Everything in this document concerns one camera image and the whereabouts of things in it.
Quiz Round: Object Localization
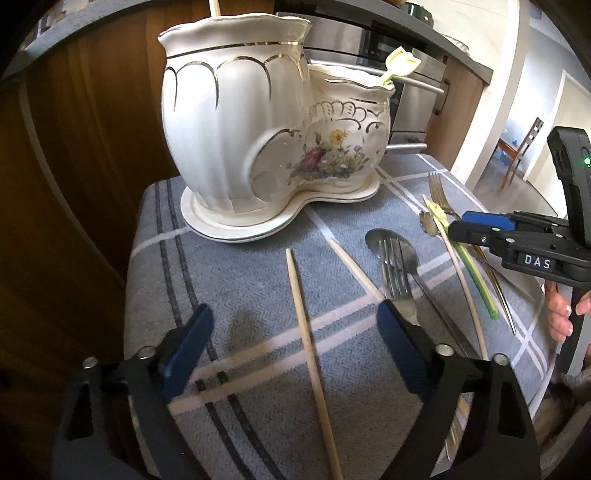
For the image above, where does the silver metal spoon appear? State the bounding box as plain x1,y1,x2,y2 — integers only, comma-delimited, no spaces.
365,228,481,359

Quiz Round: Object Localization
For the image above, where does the wooden cabinet door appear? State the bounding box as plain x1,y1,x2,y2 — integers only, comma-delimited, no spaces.
1,1,208,330

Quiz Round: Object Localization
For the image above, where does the person's right hand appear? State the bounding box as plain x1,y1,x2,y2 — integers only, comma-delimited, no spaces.
544,280,590,343

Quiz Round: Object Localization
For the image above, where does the white ceramic double utensil holder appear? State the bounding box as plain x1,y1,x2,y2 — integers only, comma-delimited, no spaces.
158,15,394,243

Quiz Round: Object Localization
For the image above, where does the long wooden chopstick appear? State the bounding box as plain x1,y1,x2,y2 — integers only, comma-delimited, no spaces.
286,248,344,480

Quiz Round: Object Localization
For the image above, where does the gold fork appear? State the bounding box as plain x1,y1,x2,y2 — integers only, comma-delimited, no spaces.
427,171,518,335

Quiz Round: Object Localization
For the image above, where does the yellow tulip green-handled utensil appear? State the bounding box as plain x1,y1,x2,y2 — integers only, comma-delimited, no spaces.
381,47,422,87

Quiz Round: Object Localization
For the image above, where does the grey checked table cloth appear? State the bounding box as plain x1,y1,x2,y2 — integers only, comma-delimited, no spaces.
124,154,555,479

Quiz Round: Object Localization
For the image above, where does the stainless steel built-in oven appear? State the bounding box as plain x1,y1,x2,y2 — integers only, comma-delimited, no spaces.
300,13,445,154

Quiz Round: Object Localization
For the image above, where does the wooden dining chair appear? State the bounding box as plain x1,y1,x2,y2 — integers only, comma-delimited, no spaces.
495,117,544,190

